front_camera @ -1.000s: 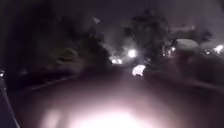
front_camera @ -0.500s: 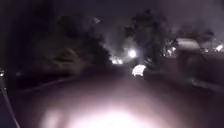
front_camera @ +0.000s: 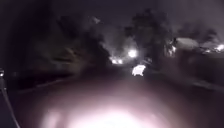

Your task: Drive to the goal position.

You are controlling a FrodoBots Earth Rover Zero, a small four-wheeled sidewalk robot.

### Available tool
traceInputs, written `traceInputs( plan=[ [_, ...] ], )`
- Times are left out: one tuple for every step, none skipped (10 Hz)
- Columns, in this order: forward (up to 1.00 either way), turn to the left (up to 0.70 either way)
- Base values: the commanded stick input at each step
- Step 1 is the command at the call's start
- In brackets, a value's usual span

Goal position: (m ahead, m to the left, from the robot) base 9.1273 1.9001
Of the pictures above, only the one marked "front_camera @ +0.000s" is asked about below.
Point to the vehicle with headlights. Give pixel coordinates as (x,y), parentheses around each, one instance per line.
(117,61)

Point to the white vehicle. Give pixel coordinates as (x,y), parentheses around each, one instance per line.
(138,70)

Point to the dark asphalt path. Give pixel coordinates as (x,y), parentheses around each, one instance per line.
(110,96)

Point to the dark tree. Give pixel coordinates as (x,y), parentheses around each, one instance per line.
(151,33)

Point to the dark bushes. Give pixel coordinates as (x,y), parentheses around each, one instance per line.
(63,53)

